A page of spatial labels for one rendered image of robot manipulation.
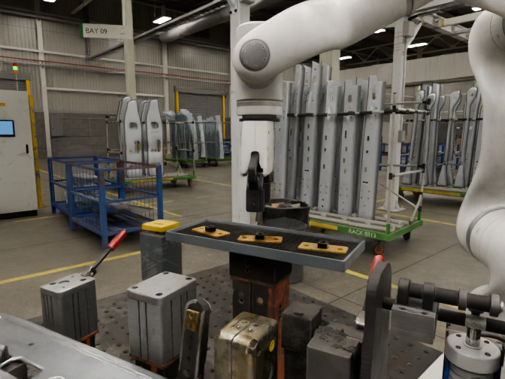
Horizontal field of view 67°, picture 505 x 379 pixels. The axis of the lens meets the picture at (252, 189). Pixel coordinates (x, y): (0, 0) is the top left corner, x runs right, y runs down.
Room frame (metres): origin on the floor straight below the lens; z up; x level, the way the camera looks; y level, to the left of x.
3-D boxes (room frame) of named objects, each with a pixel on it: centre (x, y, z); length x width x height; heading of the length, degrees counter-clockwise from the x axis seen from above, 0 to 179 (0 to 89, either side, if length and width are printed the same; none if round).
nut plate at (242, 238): (0.70, -0.01, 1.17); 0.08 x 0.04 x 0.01; 80
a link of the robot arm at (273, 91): (0.70, -0.01, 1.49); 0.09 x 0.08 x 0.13; 175
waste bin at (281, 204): (3.43, -0.28, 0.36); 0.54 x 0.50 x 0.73; 131
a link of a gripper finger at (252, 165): (0.66, 0.00, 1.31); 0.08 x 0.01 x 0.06; 170
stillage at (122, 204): (5.01, 1.86, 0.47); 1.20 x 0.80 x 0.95; 42
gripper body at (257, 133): (0.70, -0.01, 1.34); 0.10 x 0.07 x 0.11; 170
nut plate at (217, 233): (0.76, 0.09, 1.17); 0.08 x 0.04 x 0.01; 46
